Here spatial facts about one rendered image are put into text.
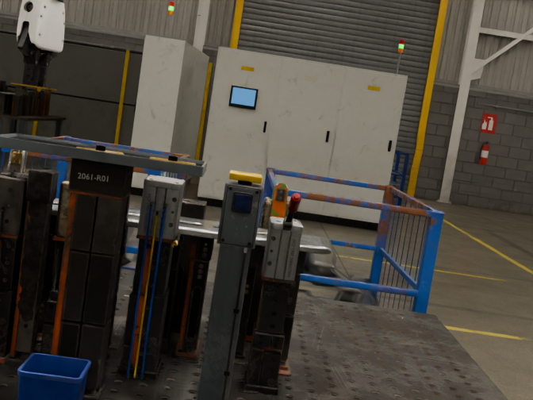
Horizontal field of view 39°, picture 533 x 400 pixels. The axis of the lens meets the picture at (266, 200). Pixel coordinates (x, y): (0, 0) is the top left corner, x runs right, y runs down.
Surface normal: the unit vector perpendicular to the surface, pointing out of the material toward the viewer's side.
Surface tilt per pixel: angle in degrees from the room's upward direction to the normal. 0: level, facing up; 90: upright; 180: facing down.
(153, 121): 90
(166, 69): 90
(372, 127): 90
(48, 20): 90
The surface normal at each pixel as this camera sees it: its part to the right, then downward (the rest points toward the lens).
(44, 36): 0.95, 0.16
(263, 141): 0.02, 0.12
